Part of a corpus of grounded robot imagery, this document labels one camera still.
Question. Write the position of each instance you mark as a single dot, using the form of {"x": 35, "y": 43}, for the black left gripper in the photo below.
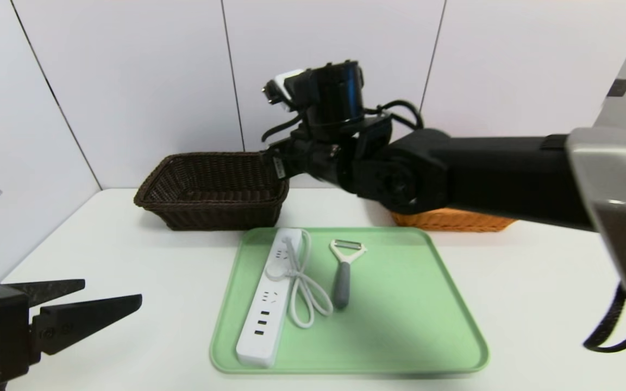
{"x": 10, "y": 332}

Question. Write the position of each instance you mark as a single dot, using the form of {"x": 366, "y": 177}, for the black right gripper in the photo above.
{"x": 279, "y": 164}

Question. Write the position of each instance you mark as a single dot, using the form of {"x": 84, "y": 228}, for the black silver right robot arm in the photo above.
{"x": 498, "y": 174}

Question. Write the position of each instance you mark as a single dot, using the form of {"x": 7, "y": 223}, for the dark brown wicker basket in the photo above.
{"x": 210, "y": 214}

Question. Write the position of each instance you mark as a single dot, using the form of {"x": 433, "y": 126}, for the orange wicker basket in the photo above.
{"x": 454, "y": 220}

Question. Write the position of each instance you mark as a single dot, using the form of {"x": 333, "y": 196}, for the green plastic tray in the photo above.
{"x": 411, "y": 315}

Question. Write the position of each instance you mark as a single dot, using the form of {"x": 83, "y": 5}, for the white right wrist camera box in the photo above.
{"x": 287, "y": 87}

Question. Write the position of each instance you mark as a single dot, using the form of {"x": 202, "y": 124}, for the dark wall fixture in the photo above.
{"x": 618, "y": 88}

